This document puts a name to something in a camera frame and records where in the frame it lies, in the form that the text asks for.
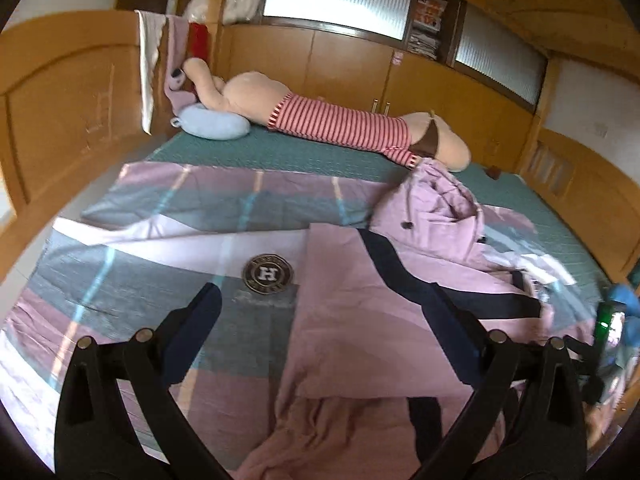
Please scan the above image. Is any pink grey printed bed sheet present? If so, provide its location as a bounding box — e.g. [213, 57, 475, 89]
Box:
[0, 162, 612, 463]

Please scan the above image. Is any red cloth item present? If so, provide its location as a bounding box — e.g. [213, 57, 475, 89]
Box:
[188, 23, 212, 59]

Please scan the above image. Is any stack of papers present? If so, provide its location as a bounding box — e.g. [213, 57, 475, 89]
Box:
[406, 0, 449, 62]

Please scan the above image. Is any green bed mat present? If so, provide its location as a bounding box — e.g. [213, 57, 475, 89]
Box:
[145, 125, 615, 288]

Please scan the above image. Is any wooden lattice bed panel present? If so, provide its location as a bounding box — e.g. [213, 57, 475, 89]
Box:
[519, 129, 640, 283]

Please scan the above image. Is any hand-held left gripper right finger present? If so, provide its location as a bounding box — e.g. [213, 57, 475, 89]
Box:
[415, 284, 587, 480]

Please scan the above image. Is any pink hanging cloth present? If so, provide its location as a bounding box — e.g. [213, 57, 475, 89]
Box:
[164, 15, 202, 117]

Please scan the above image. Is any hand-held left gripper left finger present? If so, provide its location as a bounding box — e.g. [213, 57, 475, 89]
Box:
[55, 282, 236, 480]

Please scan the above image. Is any narrow frosted glass window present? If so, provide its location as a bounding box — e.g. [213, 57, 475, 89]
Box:
[454, 19, 549, 107]

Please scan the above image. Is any wooden headboard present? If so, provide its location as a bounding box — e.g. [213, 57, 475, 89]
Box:
[0, 9, 226, 223]

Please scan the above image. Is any light blue pillow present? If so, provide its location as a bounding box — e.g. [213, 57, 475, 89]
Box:
[171, 105, 251, 141]

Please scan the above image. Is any person's right hand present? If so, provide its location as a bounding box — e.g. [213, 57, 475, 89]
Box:
[607, 282, 640, 317]

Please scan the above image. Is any large plush toy striped shirt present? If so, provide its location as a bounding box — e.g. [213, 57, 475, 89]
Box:
[181, 57, 472, 172]

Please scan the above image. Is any pink hooded garment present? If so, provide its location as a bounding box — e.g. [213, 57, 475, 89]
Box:
[235, 157, 601, 480]

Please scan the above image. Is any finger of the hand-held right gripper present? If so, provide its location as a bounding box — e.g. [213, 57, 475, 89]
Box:
[567, 337, 605, 406]

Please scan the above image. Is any small white bag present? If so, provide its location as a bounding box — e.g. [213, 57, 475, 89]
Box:
[186, 0, 222, 25]

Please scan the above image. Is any white hanging cloth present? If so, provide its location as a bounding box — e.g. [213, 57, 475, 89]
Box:
[135, 10, 169, 136]

